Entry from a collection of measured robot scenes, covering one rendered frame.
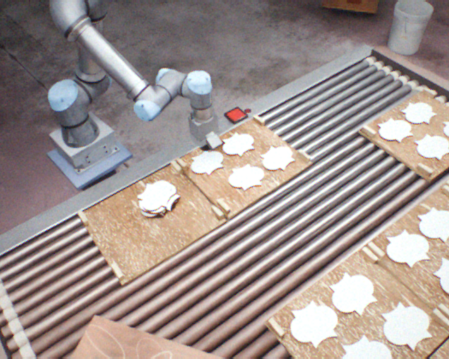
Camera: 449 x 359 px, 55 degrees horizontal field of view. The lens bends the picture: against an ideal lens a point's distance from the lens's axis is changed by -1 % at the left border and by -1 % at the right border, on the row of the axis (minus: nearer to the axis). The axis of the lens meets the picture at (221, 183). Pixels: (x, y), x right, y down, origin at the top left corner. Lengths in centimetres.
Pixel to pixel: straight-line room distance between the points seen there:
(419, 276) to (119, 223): 100
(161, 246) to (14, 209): 176
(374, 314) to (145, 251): 74
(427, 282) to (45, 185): 244
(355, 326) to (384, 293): 15
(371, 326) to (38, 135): 281
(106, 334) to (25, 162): 227
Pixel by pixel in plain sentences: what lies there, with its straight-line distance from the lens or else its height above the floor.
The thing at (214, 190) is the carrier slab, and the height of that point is 94.
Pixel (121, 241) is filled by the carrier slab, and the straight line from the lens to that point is 154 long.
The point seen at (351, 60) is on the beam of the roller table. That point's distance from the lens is 232.
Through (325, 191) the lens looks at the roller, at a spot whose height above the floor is 92.
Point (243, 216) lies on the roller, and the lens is 156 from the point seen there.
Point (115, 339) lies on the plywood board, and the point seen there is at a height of 104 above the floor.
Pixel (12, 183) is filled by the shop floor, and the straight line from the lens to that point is 328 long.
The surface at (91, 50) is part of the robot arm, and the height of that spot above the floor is 145.
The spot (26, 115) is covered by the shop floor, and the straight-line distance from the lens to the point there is 379.
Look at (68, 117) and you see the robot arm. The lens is 176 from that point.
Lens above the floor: 217
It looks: 49 degrees down
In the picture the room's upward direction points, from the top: 4 degrees counter-clockwise
